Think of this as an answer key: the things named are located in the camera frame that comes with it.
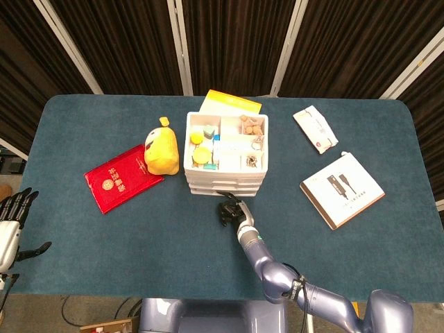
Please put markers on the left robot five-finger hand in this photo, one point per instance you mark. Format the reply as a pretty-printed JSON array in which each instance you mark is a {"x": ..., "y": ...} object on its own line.
[{"x": 8, "y": 243}]

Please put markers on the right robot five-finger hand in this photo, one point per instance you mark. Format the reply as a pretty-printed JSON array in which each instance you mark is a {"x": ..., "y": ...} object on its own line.
[{"x": 239, "y": 213}]

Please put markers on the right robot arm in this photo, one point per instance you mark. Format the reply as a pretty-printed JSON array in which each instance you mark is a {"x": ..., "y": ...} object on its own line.
[{"x": 274, "y": 274}]

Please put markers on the white compartment storage box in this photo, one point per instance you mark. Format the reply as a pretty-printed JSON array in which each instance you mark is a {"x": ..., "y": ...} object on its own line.
[{"x": 225, "y": 182}]

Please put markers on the yellow and white flat box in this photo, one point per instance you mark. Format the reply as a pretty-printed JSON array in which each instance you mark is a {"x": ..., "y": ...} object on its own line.
[{"x": 222, "y": 100}]

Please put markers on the cardboard box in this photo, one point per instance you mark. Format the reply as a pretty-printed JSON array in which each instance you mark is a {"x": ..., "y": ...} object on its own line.
[{"x": 109, "y": 326}]

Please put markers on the tan rounded object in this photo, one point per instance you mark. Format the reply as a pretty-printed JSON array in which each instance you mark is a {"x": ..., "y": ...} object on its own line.
[{"x": 4, "y": 192}]

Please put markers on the small metal trinket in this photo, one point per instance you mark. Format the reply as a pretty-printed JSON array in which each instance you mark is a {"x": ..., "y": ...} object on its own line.
[{"x": 251, "y": 161}]

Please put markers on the flat teal eraser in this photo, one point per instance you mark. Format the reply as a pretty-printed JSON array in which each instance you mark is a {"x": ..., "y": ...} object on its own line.
[{"x": 209, "y": 166}]

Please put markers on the large yellow round lid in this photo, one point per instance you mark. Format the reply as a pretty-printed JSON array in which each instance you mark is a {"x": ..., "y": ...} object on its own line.
[{"x": 201, "y": 155}]

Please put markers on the teal cube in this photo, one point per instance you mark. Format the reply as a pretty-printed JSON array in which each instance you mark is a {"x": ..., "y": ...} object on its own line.
[{"x": 209, "y": 132}]

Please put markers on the small yellow round lid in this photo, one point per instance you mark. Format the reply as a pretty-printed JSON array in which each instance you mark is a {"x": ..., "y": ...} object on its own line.
[{"x": 196, "y": 137}]

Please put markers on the brown bead cluster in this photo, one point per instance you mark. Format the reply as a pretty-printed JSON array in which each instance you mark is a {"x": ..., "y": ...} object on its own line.
[{"x": 252, "y": 125}]

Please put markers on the blue table mat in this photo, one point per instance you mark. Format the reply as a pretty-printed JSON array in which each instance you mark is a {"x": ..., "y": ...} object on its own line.
[{"x": 156, "y": 249}]

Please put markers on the yellow plush toy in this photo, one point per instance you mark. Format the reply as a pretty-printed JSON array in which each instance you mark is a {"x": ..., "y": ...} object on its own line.
[{"x": 161, "y": 152}]

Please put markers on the blue-grey robot torso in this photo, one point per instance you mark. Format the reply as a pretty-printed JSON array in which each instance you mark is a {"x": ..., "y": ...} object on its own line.
[{"x": 208, "y": 315}]

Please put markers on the white tissue pack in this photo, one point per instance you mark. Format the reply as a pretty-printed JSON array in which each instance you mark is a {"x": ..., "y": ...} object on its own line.
[{"x": 315, "y": 128}]

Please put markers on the red certificate booklet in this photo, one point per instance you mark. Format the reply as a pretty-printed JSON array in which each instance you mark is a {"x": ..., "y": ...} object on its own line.
[{"x": 118, "y": 184}]

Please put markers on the white table leg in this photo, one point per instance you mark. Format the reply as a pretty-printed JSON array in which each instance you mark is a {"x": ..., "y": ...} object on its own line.
[{"x": 310, "y": 324}]

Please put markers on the white metal frame post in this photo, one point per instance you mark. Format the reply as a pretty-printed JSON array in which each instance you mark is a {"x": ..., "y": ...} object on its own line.
[
  {"x": 181, "y": 48},
  {"x": 412, "y": 66},
  {"x": 288, "y": 48},
  {"x": 69, "y": 48},
  {"x": 12, "y": 148}
]

